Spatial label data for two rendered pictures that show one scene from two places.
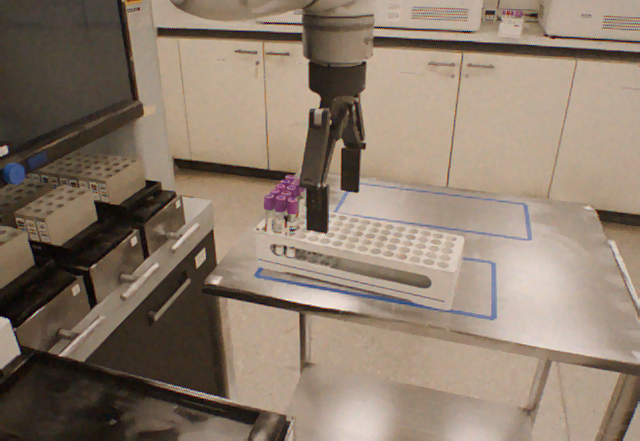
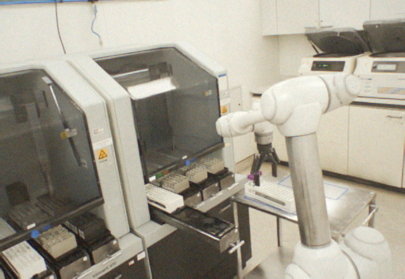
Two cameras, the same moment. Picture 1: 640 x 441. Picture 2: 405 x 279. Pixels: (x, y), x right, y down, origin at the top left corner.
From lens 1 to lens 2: 1.19 m
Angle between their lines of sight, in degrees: 29
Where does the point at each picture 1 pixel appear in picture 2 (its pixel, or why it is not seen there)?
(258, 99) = not seen: hidden behind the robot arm
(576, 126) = not seen: outside the picture
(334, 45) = (259, 140)
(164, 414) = (211, 221)
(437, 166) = (395, 172)
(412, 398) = not seen: hidden behind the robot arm
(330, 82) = (259, 148)
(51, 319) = (191, 201)
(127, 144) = (219, 155)
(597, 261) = (352, 209)
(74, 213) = (200, 174)
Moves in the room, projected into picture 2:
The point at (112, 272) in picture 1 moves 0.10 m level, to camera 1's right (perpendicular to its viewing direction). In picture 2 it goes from (209, 192) to (224, 195)
